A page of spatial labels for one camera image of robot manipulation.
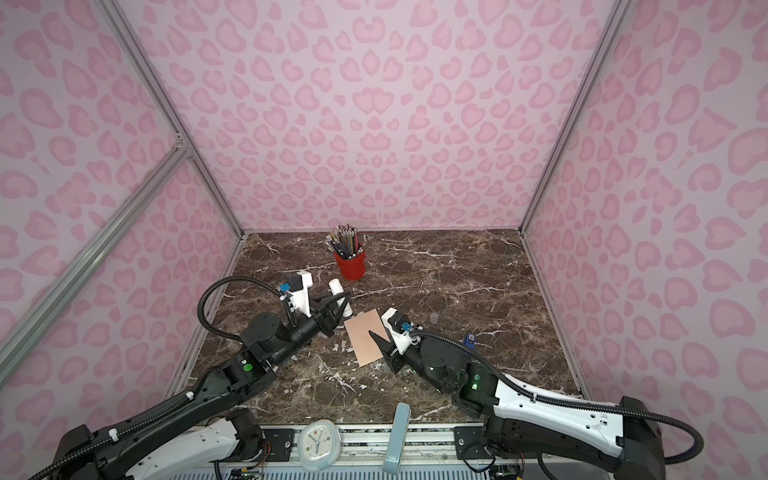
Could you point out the white glue stick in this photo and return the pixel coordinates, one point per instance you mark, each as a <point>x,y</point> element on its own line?
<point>342,298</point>

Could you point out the white alarm clock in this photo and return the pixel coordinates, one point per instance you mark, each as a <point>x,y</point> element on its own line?
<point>319,445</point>

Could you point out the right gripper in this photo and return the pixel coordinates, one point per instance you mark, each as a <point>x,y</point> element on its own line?
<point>393,358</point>

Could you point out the red pencil cup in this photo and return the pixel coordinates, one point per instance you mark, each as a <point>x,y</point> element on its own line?
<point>352,269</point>

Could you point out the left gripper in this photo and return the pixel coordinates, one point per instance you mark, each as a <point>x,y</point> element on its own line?
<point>327,316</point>

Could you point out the aluminium frame rail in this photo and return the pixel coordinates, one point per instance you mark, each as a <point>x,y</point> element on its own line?
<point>431,451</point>

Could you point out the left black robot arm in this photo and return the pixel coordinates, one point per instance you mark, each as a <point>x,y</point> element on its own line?
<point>111,452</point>

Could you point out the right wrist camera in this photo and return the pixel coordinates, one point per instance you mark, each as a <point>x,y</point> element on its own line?
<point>400,330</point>

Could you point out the pink envelope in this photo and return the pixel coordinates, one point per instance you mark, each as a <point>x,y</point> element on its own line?
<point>358,329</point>

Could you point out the coloured pencils bunch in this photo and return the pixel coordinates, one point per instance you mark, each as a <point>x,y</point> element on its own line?
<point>344,242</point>

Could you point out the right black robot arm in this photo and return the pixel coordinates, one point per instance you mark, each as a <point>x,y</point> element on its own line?
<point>625,439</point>

